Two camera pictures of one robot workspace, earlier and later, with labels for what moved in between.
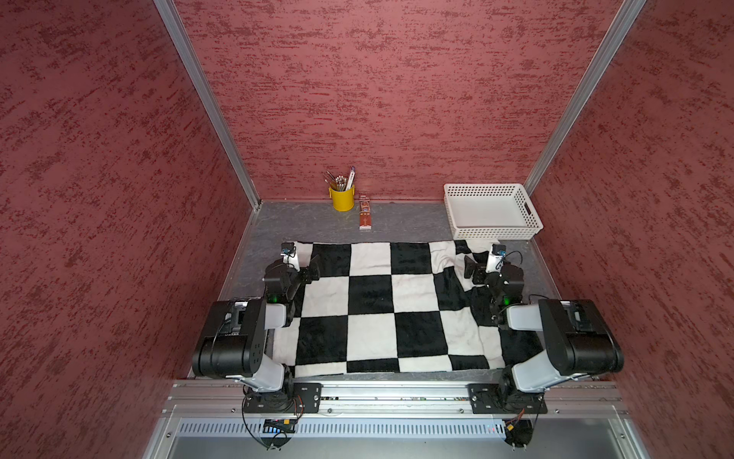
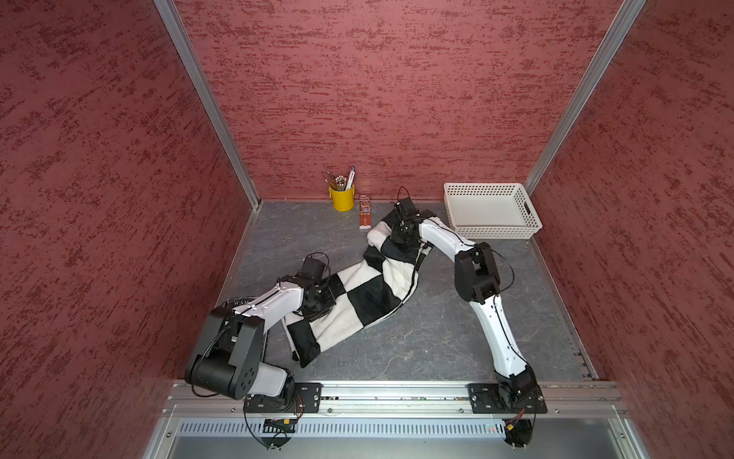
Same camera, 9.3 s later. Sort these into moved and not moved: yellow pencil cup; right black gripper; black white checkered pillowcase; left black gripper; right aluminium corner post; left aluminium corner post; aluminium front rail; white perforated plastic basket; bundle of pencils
Moved: left black gripper; black white checkered pillowcase; right black gripper
Not moved: right aluminium corner post; left aluminium corner post; aluminium front rail; yellow pencil cup; bundle of pencils; white perforated plastic basket
